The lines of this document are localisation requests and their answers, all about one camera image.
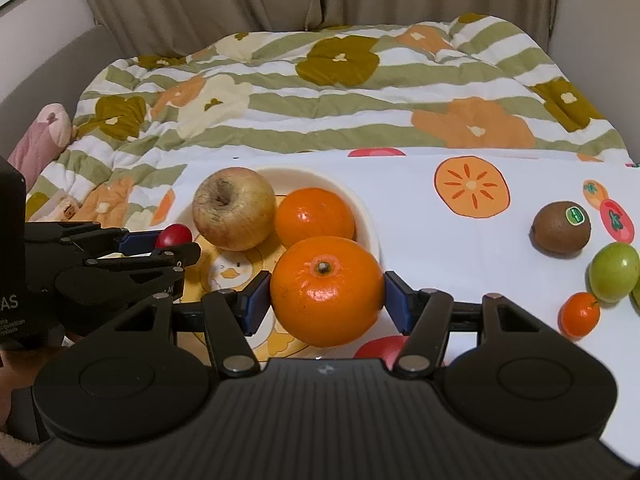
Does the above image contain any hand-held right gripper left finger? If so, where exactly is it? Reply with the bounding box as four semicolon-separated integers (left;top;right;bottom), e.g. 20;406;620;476
100;270;273;377

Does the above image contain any large orange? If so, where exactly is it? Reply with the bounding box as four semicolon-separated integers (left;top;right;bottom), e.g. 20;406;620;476
270;236;386;348

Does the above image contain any small red cherry tomato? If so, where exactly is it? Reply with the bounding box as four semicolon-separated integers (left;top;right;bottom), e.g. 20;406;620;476
155;224;193;250

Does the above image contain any large green apple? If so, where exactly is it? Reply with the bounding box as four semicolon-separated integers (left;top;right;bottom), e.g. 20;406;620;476
588;242;640;303

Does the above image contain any small snack packet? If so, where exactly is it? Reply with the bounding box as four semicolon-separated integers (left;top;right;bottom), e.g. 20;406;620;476
50;196;81;221

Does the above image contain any small tangerine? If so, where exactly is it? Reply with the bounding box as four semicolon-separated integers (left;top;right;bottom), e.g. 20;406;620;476
559;292;601;338

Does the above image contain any striped floral blanket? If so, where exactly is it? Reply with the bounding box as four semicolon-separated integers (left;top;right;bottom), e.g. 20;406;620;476
25;12;633;226

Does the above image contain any white persimmon print tablecloth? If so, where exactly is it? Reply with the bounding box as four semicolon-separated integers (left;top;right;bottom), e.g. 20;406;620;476
165;147;640;466

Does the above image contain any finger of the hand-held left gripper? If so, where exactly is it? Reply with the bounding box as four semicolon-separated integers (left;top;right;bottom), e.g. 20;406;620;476
25;221;161;261
55;242;202;326

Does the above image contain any brown kiwi with sticker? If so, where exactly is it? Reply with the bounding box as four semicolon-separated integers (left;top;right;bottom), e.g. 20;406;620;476
530;201;592;256

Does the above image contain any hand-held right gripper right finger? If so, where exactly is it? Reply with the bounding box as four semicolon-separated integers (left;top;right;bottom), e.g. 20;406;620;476
384;271;556;377

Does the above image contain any pink plush pillow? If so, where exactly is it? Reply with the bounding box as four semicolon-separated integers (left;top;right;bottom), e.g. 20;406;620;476
7;103;73;188

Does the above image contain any beige curtain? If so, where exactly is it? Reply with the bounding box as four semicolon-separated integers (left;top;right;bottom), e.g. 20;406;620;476
70;0;558;58

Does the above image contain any cream bowl with duck print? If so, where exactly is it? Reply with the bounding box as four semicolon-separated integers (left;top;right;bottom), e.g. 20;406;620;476
177;166;383;361

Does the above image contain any yellowish red apple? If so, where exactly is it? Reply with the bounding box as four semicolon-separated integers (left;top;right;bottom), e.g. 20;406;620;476
192;166;277;252

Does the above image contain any grey upholstered bed frame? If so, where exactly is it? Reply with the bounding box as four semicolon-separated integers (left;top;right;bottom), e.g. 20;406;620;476
0;25;121;156

